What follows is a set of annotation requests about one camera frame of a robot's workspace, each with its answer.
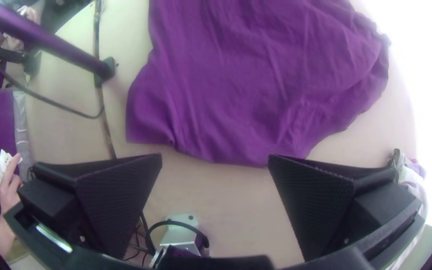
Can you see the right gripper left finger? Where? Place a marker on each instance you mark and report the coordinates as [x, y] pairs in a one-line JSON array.
[[114, 198]]

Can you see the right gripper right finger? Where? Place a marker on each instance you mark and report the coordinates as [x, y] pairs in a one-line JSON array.
[[313, 202]]

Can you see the white handheld device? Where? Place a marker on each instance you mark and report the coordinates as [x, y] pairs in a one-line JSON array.
[[4, 160]]

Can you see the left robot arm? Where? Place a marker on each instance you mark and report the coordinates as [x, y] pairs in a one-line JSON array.
[[43, 39]]

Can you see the person's forearm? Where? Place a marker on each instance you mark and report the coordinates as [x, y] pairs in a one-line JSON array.
[[0, 234]]

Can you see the dark t-shirt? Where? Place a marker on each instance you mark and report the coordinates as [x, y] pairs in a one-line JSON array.
[[253, 78]]

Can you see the person's hand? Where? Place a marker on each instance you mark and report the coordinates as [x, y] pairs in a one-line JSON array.
[[8, 191]]

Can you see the pile of folded clothes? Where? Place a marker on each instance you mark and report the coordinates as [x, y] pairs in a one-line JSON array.
[[407, 172]]

